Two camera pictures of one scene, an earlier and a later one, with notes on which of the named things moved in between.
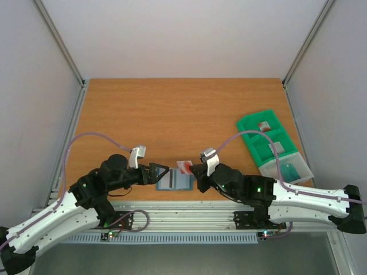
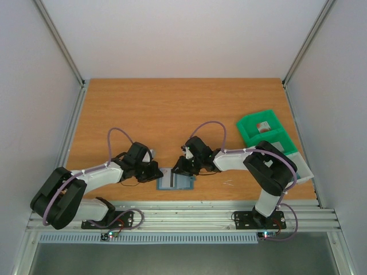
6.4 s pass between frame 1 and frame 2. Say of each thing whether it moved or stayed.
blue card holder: stayed
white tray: stayed
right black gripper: moved
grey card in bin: stayed
